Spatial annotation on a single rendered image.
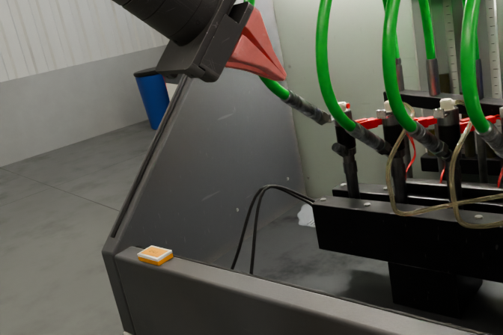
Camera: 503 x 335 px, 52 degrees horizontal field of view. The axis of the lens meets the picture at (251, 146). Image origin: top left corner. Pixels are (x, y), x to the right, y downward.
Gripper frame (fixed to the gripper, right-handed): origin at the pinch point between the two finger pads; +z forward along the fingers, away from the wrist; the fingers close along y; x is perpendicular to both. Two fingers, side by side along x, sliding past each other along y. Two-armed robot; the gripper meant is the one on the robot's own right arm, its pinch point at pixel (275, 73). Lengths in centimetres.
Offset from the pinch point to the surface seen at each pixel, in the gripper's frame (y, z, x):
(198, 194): -10, 26, 49
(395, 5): 14.3, 10.2, 0.0
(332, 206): -4.0, 31.9, 19.6
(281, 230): -9, 48, 48
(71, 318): -81, 88, 216
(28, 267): -82, 85, 304
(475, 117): 6.1, 19.2, -7.5
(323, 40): 9.7, 8.6, 7.2
